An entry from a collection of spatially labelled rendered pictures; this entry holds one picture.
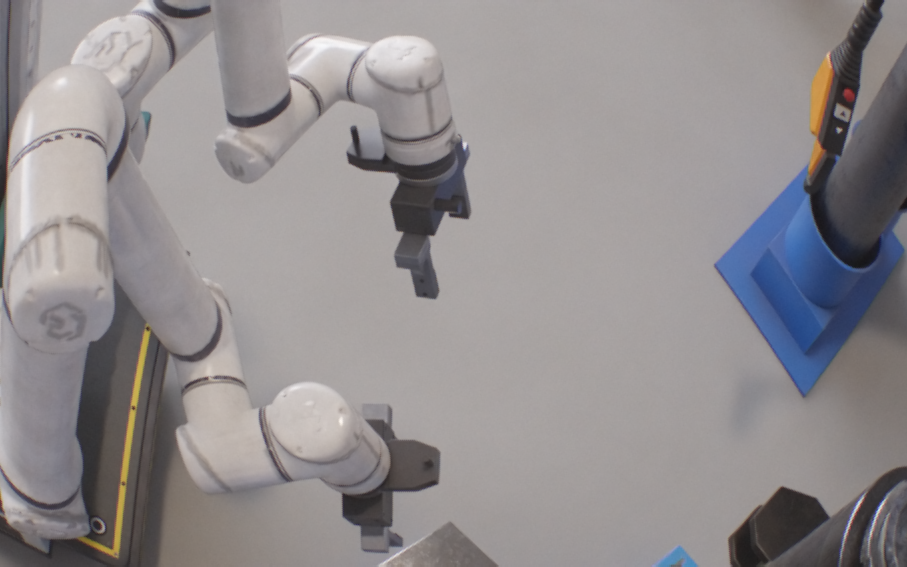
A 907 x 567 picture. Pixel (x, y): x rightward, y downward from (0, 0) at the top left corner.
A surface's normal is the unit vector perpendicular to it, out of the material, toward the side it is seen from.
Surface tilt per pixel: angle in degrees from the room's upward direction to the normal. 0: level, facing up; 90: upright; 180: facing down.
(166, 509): 0
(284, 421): 23
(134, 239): 80
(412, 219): 84
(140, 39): 5
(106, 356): 0
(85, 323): 89
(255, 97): 75
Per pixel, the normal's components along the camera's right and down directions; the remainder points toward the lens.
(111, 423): 0.21, -0.47
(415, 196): -0.15, -0.66
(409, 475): -0.21, -0.37
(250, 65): 0.19, 0.74
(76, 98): 0.48, -0.58
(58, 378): 0.36, 0.86
